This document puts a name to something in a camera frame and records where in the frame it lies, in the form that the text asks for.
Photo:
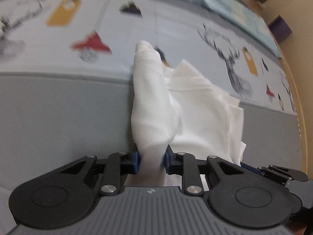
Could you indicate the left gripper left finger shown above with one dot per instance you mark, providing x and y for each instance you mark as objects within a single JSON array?
[{"x": 114, "y": 171}]

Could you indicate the wooden bed frame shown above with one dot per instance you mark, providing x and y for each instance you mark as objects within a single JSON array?
[{"x": 297, "y": 61}]

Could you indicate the white small garment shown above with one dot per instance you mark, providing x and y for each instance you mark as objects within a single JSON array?
[{"x": 181, "y": 109}]

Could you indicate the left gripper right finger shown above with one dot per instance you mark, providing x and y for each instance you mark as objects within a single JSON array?
[{"x": 185, "y": 165}]

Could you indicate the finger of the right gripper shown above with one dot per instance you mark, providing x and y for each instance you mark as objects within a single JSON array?
[
  {"x": 250, "y": 168},
  {"x": 282, "y": 175}
]

